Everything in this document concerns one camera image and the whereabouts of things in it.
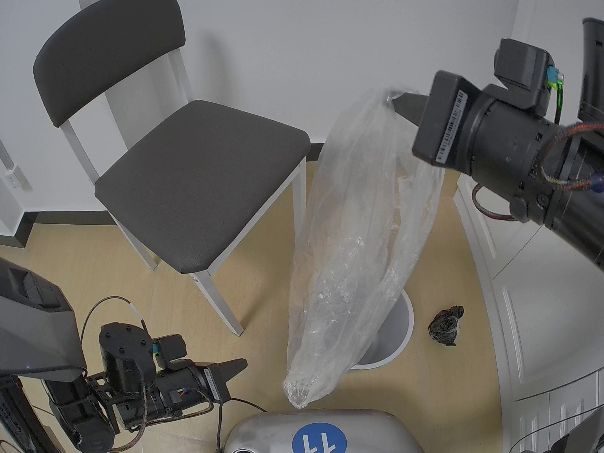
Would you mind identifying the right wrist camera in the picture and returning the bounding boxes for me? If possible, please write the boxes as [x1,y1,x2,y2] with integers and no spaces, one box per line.
[493,38,565,118]

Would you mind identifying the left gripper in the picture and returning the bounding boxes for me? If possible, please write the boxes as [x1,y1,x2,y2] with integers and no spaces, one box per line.
[152,363,233,420]

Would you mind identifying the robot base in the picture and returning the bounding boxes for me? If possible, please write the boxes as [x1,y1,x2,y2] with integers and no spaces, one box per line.
[226,410,423,453]

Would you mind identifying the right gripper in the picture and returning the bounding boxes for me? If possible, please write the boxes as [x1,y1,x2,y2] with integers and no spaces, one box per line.
[412,70,563,224]

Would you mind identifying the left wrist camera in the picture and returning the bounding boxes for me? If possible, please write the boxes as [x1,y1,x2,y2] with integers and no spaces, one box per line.
[151,333,190,372]

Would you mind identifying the black cable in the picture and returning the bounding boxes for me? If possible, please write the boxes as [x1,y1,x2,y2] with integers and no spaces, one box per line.
[79,295,149,372]
[216,397,270,452]

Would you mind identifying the crumpled black plastic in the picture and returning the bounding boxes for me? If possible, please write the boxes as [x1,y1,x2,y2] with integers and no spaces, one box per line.
[427,305,465,348]

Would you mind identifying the white trash bin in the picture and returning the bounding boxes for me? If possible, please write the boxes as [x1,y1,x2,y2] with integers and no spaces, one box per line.
[347,290,415,371]

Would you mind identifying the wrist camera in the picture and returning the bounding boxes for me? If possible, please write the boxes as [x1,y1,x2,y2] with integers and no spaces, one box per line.
[151,333,190,372]
[493,38,565,118]

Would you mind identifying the dark grey white chair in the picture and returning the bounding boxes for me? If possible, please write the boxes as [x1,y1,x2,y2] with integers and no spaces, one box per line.
[33,0,311,336]

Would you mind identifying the clear plastic bag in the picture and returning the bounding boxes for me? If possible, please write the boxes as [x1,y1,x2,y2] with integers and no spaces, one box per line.
[282,88,445,409]

